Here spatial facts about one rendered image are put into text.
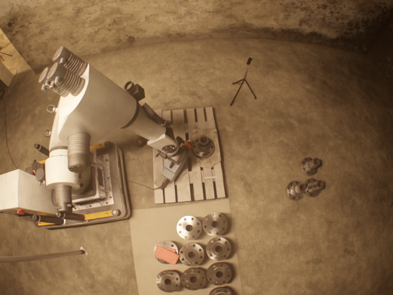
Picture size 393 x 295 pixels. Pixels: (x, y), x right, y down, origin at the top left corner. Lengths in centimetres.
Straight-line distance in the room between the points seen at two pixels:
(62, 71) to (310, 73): 380
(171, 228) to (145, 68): 256
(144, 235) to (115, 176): 77
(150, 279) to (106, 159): 150
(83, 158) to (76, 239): 204
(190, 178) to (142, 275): 133
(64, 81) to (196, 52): 302
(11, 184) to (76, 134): 133
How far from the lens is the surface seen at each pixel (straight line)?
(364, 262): 354
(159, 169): 230
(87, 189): 205
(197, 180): 224
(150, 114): 120
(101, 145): 239
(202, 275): 216
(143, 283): 254
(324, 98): 370
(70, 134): 99
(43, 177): 185
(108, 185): 226
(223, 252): 212
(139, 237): 244
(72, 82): 83
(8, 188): 220
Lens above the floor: 233
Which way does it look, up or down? 68 degrees down
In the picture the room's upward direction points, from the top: 2 degrees counter-clockwise
